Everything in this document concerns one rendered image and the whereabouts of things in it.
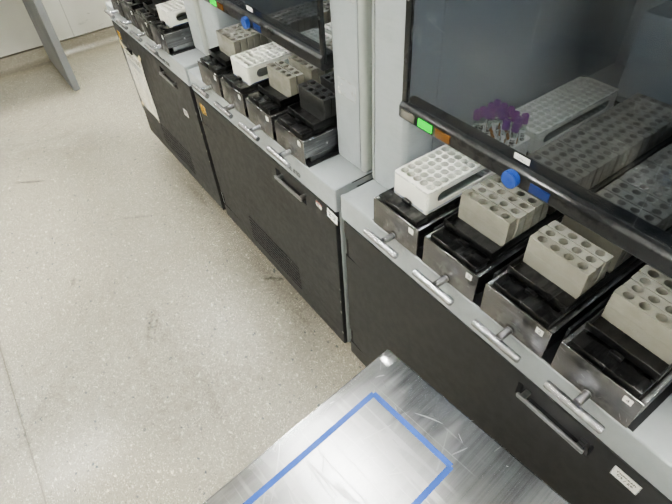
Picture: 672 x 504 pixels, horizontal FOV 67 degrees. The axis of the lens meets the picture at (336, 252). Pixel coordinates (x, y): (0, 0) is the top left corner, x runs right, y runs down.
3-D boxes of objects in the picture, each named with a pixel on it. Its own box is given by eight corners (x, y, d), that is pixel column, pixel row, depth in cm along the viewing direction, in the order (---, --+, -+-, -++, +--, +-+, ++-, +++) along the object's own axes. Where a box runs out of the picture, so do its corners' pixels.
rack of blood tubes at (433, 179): (490, 142, 117) (495, 118, 113) (525, 162, 111) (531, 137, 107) (392, 194, 106) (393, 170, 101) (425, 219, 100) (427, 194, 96)
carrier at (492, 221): (511, 244, 91) (518, 219, 87) (504, 249, 91) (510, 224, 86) (464, 211, 98) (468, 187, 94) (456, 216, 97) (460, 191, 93)
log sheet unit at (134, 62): (142, 105, 252) (116, 33, 227) (164, 127, 236) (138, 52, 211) (138, 107, 251) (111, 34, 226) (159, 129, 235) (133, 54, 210)
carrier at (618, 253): (619, 269, 86) (632, 244, 82) (612, 275, 85) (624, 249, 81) (561, 233, 93) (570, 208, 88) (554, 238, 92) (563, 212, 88)
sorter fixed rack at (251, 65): (317, 47, 159) (315, 27, 155) (336, 57, 153) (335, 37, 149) (233, 77, 148) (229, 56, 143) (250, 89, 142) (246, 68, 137)
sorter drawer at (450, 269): (623, 137, 128) (636, 105, 121) (677, 162, 119) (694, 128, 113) (404, 271, 100) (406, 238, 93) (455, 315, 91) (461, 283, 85)
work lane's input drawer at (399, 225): (570, 114, 137) (580, 82, 130) (618, 135, 128) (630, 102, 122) (357, 230, 109) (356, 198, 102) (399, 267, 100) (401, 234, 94)
